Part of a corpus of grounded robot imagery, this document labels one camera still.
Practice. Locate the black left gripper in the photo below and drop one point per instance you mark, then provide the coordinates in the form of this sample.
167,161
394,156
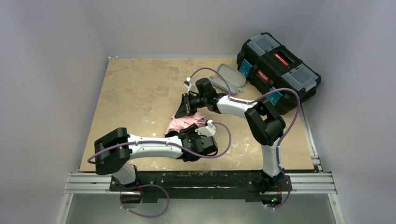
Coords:
184,136

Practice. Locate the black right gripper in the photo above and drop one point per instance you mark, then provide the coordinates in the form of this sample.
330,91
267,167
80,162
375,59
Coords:
187,103

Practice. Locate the pink and black folding umbrella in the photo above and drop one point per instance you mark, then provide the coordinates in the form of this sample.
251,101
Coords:
177,124

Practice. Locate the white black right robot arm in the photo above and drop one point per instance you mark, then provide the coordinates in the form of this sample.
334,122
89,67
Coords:
265,122

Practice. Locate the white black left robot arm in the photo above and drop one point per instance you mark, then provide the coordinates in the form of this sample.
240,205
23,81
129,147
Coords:
115,149

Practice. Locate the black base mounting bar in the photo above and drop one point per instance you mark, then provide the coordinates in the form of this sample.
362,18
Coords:
245,185

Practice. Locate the black toolbox with clear lids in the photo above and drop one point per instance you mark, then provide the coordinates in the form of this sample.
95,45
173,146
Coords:
267,65

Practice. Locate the aluminium rail frame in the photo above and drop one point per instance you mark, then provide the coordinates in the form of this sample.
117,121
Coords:
302,181

